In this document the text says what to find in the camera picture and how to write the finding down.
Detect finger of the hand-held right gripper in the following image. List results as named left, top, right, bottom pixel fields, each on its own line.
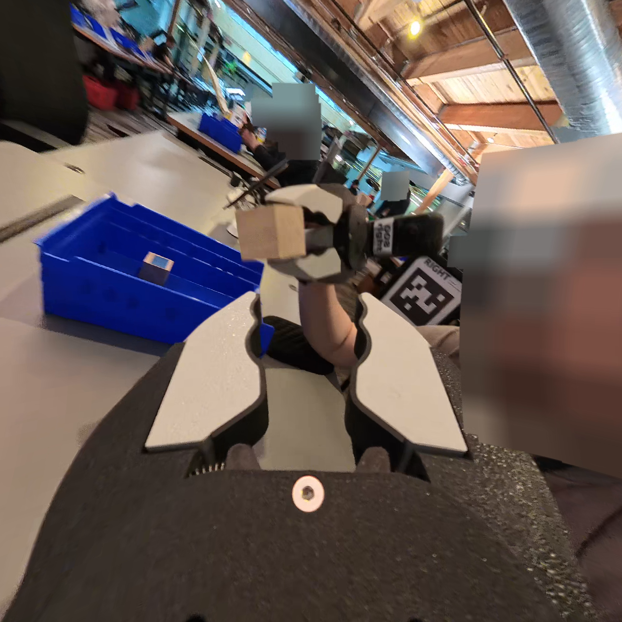
left=265, top=183, right=349, bottom=226
left=266, top=248, right=348, bottom=284

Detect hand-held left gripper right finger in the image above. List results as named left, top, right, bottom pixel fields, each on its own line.
left=345, top=292, right=470, bottom=472

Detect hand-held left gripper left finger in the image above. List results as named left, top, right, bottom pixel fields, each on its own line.
left=144, top=291, right=269, bottom=471

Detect blue striped wooden cube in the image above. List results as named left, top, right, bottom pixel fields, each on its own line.
left=138, top=252, right=175, bottom=286
left=235, top=204, right=308, bottom=260

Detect blue plastic bin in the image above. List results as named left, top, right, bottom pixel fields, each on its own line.
left=198, top=113, right=244, bottom=152
left=34, top=192, right=275, bottom=358

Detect person's right forearm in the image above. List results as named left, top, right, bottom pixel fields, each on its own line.
left=297, top=281, right=460, bottom=370

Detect background display stand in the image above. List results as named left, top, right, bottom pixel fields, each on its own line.
left=224, top=160, right=288, bottom=239

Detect black cushion pad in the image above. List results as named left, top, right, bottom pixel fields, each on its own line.
left=262, top=316, right=336, bottom=375

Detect wooden background desk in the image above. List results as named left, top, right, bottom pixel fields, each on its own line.
left=167, top=112, right=280, bottom=189

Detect black chair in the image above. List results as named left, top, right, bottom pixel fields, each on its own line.
left=0, top=0, right=88, bottom=146

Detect silver ventilation duct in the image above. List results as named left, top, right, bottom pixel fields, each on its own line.
left=505, top=0, right=622, bottom=142

